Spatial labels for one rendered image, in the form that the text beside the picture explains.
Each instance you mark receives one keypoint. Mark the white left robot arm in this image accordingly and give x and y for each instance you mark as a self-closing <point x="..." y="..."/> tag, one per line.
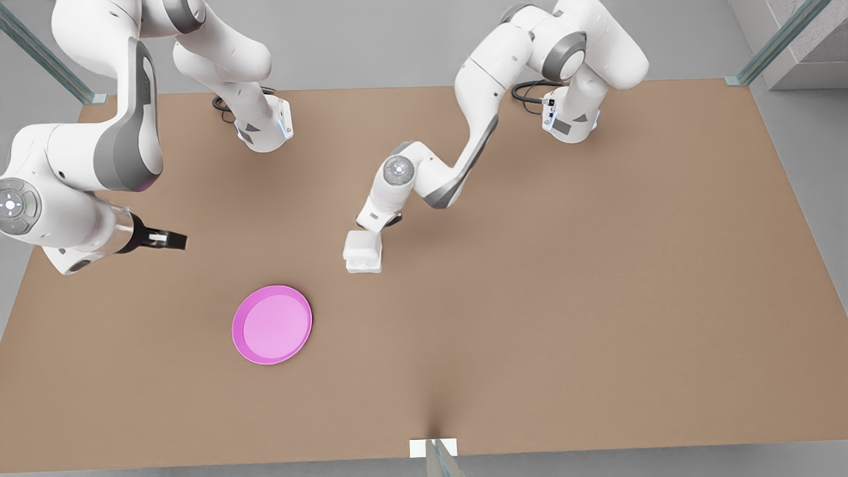
<point x="490" y="79"/>

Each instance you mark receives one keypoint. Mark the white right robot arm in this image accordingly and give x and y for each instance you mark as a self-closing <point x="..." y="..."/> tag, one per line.
<point x="126" y="132"/>

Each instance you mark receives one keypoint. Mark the pink round plate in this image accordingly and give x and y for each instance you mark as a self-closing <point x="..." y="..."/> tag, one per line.
<point x="272" y="325"/>

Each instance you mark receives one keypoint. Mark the silver frame post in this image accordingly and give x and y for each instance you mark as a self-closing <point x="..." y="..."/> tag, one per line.
<point x="46" y="56"/>
<point x="434" y="454"/>
<point x="778" y="43"/>

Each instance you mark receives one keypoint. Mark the white egg box base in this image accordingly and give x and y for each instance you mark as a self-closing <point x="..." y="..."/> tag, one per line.
<point x="364" y="266"/>

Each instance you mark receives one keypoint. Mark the white egg box lid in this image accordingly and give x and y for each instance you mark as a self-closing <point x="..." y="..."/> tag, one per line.
<point x="363" y="244"/>

